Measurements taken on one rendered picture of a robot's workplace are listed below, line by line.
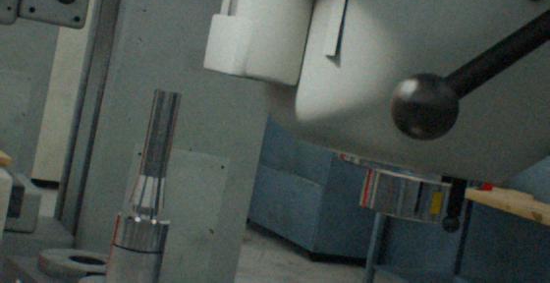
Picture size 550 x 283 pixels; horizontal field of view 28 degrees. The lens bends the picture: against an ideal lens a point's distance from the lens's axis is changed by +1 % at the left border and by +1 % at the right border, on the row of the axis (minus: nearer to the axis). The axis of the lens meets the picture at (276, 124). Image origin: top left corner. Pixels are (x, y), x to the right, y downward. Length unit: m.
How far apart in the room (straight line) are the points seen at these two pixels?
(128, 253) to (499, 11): 0.51
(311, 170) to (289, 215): 0.44
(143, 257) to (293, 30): 0.43
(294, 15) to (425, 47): 0.08
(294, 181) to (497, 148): 7.74
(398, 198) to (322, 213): 7.31
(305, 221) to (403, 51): 7.54
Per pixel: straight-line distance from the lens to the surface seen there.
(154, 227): 0.95
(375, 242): 7.01
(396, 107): 0.47
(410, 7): 0.52
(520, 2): 0.54
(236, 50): 0.55
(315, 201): 7.96
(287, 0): 0.56
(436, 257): 7.79
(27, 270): 1.05
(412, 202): 0.61
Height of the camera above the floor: 1.35
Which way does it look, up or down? 3 degrees down
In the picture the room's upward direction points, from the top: 11 degrees clockwise
